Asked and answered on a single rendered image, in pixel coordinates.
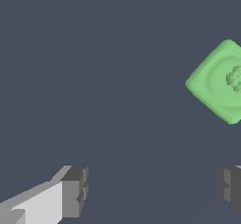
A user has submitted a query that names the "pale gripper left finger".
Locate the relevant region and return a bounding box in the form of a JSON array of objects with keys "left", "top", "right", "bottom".
[{"left": 0, "top": 165, "right": 89, "bottom": 224}]

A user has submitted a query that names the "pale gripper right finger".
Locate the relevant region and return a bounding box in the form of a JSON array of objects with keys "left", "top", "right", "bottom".
[{"left": 215, "top": 165, "right": 241, "bottom": 216}]

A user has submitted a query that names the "green square block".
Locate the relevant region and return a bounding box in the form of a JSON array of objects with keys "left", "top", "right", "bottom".
[{"left": 185, "top": 39, "right": 241, "bottom": 125}]

